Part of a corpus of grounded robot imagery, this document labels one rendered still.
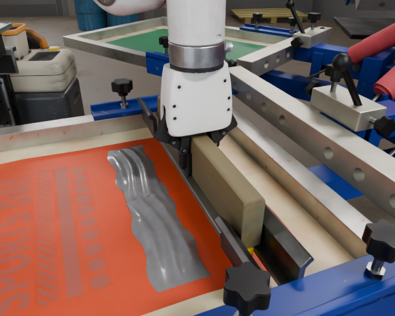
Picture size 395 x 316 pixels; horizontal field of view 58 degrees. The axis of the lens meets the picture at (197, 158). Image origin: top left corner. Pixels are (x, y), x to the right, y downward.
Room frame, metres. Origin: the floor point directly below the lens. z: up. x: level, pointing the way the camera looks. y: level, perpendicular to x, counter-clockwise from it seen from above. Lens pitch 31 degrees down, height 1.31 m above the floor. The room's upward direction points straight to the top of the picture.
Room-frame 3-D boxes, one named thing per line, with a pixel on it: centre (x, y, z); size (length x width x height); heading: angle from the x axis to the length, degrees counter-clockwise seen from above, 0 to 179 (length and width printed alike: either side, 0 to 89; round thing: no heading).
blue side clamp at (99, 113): (0.76, 0.09, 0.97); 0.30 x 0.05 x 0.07; 111
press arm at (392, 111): (0.62, -0.32, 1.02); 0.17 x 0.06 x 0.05; 111
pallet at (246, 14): (7.60, -1.40, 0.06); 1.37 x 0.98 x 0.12; 94
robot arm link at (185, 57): (0.49, -0.01, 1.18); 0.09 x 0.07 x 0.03; 111
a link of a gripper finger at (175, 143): (0.48, 0.03, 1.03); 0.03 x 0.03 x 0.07; 21
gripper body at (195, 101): (0.49, 0.00, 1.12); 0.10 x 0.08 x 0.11; 111
